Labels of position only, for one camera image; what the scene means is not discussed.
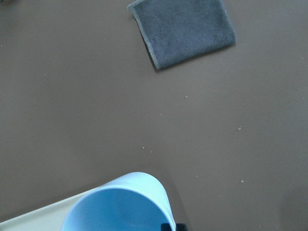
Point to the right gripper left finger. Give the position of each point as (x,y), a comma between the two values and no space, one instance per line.
(165,227)

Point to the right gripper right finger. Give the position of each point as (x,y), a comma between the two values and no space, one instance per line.
(181,227)

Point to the grey folded cloth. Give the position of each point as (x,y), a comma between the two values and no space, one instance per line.
(177,30)

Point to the cream rabbit tray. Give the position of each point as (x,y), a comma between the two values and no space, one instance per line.
(47,218)

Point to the blue cup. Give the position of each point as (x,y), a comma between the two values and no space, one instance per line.
(136,201)

